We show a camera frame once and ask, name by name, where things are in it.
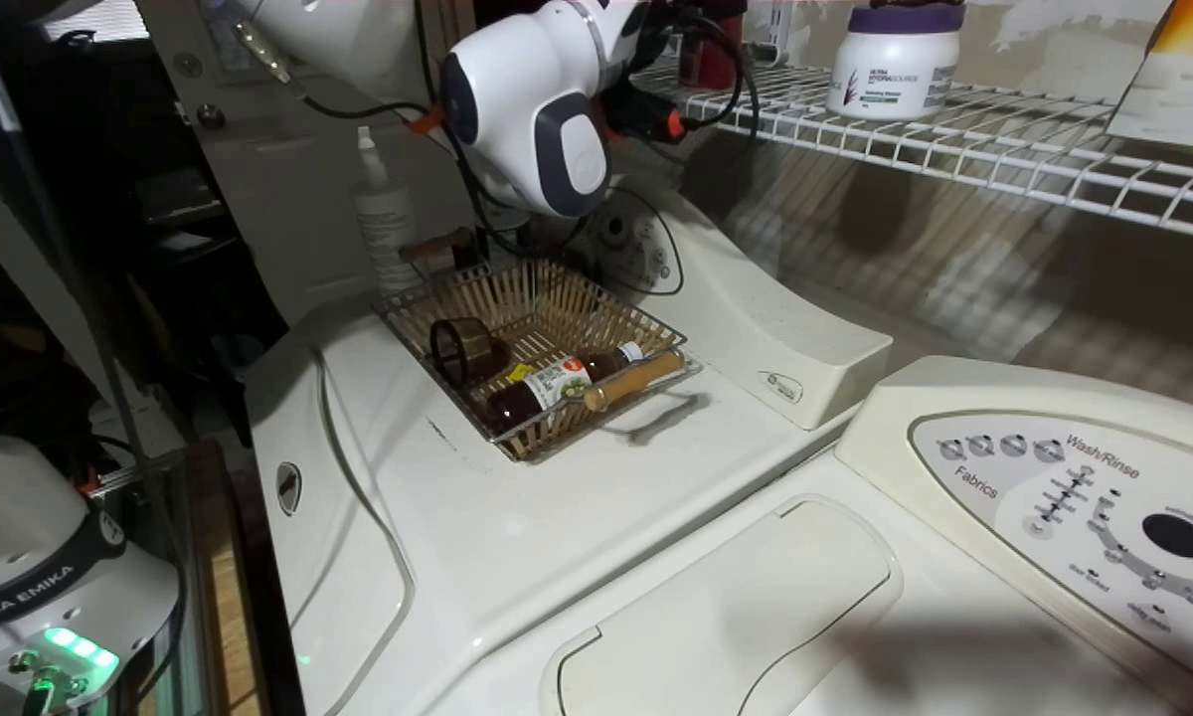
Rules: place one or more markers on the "red container with white lid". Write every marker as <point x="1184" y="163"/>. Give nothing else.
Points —
<point x="719" y="57"/>

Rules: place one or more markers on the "small yellow item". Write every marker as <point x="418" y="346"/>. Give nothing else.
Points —
<point x="520" y="376"/>

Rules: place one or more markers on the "brown bottle with colourful label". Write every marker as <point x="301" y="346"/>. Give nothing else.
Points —
<point x="543" y="387"/>

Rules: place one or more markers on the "white jar with purple lid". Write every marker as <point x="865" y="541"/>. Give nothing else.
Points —
<point x="898" y="64"/>

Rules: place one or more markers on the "white washing machine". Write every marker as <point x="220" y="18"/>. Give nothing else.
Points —
<point x="491" y="532"/>

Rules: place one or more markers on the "dark round cup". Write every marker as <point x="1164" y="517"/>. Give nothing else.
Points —
<point x="464" y="353"/>

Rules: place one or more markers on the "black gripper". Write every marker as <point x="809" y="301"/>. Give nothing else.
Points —
<point x="662" y="53"/>

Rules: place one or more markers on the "dark bottle with white label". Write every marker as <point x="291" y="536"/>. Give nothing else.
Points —
<point x="619" y="357"/>

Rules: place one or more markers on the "white dryer with dial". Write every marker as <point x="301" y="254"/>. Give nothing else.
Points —
<point x="995" y="560"/>

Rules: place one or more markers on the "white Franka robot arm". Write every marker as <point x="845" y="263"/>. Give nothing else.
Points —
<point x="529" y="94"/>

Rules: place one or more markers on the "orange and white box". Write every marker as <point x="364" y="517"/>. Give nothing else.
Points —
<point x="1178" y="83"/>

